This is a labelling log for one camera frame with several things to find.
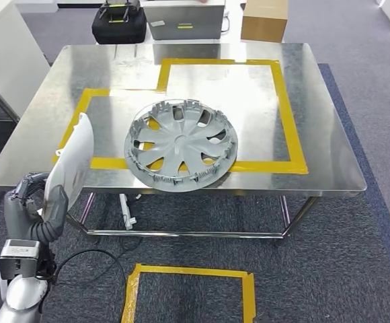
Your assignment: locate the grey wheel hubcap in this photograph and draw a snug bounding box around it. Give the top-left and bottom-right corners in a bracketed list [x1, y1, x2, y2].
[124, 98, 239, 194]

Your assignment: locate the black carrying case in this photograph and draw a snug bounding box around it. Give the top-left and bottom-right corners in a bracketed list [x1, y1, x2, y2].
[91, 0, 148, 45]

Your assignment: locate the white power strip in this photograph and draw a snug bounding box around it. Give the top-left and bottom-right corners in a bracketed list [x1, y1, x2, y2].
[119, 194, 137, 231]

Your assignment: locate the white partition panel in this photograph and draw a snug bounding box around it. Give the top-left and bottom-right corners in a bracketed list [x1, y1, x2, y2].
[0, 0, 51, 124]

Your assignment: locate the stainless steel workbench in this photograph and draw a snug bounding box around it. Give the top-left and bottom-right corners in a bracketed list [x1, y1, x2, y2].
[0, 42, 368, 249]

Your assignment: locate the black remote controller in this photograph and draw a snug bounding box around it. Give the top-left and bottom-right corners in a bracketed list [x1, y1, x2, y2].
[97, 0, 142, 24]

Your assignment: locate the white curved plastic part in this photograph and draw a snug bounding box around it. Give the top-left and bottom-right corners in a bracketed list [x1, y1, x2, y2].
[42, 112, 95, 222]

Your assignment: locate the brown cardboard box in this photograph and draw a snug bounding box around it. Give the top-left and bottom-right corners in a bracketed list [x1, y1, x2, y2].
[240, 0, 289, 44]

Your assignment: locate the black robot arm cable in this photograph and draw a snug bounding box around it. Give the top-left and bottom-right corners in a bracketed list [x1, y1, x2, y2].
[52, 248, 128, 323]

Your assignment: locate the white desk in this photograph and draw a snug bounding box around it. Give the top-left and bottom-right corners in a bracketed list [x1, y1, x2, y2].
[96, 0, 287, 46]

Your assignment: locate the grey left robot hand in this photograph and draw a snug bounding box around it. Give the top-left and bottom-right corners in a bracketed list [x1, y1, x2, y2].
[4, 172, 69, 244]

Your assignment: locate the grey laptop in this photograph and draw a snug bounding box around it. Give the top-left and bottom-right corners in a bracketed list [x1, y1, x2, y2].
[140, 0, 226, 42]

